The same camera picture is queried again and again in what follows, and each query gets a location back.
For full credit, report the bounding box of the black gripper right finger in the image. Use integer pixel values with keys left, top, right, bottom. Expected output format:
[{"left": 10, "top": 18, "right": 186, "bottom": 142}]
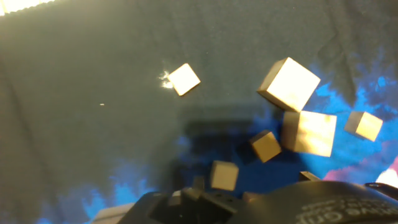
[{"left": 298, "top": 170, "right": 398, "bottom": 200}]

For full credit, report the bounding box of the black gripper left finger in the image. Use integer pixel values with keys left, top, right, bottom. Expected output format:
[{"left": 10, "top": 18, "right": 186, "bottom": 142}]
[{"left": 116, "top": 175, "right": 250, "bottom": 224}]

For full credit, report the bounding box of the small wooden cube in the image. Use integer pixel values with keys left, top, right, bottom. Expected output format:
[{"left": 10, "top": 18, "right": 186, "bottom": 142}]
[
  {"left": 167, "top": 63, "right": 202, "bottom": 97},
  {"left": 249, "top": 129, "right": 282, "bottom": 164},
  {"left": 210, "top": 160, "right": 240, "bottom": 192},
  {"left": 343, "top": 111, "right": 384, "bottom": 142}
]

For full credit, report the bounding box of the blue landscape print mat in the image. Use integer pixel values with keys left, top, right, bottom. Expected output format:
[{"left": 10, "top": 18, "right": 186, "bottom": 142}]
[{"left": 0, "top": 0, "right": 398, "bottom": 224}]

